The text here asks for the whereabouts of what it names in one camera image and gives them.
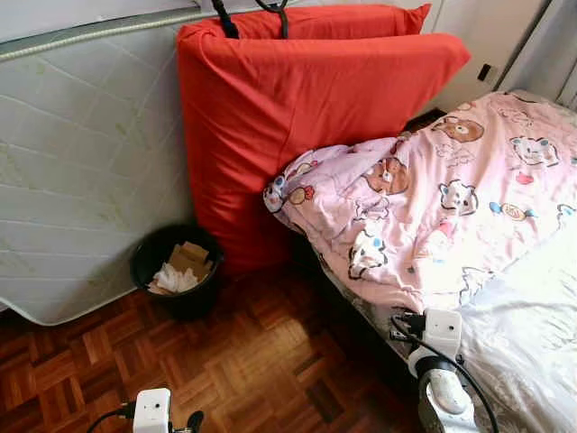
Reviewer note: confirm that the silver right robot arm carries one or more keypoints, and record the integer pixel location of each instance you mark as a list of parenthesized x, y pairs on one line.
[(446, 397)]

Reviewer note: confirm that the black round waste bin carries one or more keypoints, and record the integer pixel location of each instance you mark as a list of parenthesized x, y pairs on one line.
[(194, 302)]

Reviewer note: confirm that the beige floral bed cover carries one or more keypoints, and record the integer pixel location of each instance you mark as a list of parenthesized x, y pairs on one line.
[(532, 343)]

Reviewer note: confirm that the pink cartoon print blanket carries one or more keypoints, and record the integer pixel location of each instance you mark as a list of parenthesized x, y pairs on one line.
[(451, 207)]

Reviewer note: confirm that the crumpled white tissue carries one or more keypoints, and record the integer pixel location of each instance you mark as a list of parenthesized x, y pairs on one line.
[(173, 280)]

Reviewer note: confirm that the flattened brown cardboard box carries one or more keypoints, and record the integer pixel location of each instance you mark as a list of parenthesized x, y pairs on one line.
[(191, 257)]

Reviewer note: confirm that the red fabric cushion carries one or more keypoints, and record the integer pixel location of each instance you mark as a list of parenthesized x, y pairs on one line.
[(288, 117), (343, 20)]

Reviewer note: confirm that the white quilted mattress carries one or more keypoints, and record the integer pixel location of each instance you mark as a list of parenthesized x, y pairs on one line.
[(90, 180)]

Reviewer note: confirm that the black wall outlet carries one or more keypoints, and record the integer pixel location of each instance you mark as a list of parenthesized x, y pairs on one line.
[(484, 72)]

